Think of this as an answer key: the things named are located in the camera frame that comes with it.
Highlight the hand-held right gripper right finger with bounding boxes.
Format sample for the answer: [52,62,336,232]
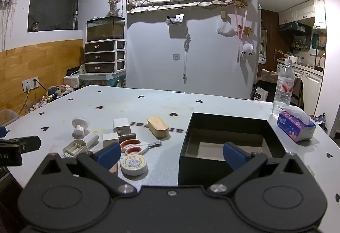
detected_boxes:
[208,142,313,194]

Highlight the white wall outlet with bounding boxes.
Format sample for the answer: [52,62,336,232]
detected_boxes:
[22,77,39,91]

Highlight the white plastic holder with tube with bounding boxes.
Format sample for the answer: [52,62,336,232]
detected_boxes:
[62,134,99,158]

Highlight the clear wall shelf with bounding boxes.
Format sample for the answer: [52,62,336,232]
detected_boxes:
[166,13,185,25]

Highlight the pile of plush toys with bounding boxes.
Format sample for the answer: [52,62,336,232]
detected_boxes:
[27,84,80,114]

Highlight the white plastic bag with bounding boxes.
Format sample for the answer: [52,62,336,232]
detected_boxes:
[216,19,237,37]

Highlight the white charger plug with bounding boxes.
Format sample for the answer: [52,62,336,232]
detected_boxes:
[113,118,131,134]

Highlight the white kitchen cabinets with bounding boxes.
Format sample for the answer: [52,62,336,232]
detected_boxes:
[278,0,327,30]

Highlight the purple floral tissue pack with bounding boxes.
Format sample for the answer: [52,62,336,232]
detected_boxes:
[277,110,317,142]

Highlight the teal patterned cabinet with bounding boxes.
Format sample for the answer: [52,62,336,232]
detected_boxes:
[79,72,127,88]

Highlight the glass fish tank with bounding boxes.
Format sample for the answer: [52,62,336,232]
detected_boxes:
[86,16,125,42]

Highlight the white drawer unit dark drawers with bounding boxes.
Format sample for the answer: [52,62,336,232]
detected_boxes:
[84,39,126,73]

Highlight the white macrame wall hanging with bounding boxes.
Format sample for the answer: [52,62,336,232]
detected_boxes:
[0,0,24,51]

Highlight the white sheep plush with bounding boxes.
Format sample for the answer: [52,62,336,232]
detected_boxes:
[241,42,254,56]

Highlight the clear plastic container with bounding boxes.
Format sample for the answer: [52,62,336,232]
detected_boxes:
[0,109,20,127]

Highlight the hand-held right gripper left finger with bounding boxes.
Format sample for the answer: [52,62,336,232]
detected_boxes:
[38,142,138,195]

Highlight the black cardboard box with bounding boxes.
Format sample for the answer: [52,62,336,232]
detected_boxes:
[178,112,288,186]

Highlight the white appliance box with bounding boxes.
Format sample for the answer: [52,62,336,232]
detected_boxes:
[63,64,86,88]

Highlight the clear water bottle red label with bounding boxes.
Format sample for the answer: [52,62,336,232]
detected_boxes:
[272,60,296,117]

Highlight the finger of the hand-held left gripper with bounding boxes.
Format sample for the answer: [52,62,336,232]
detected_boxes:
[0,136,41,154]

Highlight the white cube stamp brown handle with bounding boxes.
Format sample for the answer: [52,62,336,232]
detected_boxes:
[102,132,137,149]

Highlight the chair with brown jacket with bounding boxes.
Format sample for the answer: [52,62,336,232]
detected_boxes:
[254,70,304,110]

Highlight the orange handled scissors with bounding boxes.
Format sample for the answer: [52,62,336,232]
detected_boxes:
[120,139,162,155]

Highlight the white suction cup hook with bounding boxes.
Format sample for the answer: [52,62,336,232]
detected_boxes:
[71,117,90,137]

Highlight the white paper bag black print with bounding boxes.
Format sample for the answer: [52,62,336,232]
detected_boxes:
[251,88,269,102]

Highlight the white hanging cable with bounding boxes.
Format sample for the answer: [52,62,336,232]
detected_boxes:
[183,33,192,83]

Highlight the round white tape measure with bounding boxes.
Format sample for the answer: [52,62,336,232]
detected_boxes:
[120,154,149,177]

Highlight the dried flower bunch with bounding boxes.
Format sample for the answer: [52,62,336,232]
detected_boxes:
[108,0,122,17]

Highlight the oval wooden box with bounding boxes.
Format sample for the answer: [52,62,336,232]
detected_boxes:
[147,116,170,139]

